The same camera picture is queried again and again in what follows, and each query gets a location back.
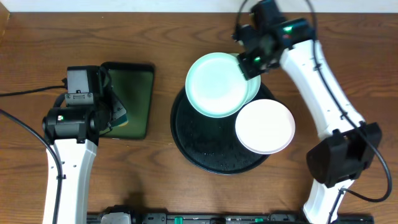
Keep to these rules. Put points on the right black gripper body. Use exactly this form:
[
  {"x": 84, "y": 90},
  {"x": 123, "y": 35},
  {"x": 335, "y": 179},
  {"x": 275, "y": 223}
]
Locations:
[{"x": 249, "y": 65}]

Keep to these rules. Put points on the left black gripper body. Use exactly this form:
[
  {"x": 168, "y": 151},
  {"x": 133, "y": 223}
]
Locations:
[{"x": 115, "y": 106}]

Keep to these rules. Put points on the green yellow sponge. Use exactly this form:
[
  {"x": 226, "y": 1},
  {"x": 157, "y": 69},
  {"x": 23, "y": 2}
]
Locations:
[{"x": 118, "y": 119}]

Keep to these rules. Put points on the light green plate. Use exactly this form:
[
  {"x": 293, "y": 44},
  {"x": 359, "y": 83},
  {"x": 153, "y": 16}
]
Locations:
[
  {"x": 215, "y": 86},
  {"x": 253, "y": 87}
]

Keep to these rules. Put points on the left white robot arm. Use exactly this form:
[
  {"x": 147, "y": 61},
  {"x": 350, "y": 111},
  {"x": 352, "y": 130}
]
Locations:
[{"x": 72, "y": 129}]

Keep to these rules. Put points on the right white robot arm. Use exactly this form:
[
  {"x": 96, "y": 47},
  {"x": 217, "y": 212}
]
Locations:
[{"x": 348, "y": 144}]

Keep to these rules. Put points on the black rectangular water tray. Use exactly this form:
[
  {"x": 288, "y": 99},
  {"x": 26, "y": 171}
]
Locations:
[{"x": 133, "y": 83}]

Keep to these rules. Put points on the round black serving tray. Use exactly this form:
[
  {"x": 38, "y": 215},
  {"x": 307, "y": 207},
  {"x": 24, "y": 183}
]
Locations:
[{"x": 210, "y": 143}]

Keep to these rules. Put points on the white plate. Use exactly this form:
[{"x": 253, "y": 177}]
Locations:
[{"x": 265, "y": 126}]

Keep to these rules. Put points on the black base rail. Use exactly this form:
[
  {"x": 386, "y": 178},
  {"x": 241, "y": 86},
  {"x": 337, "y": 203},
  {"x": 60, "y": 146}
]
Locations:
[{"x": 127, "y": 214}]

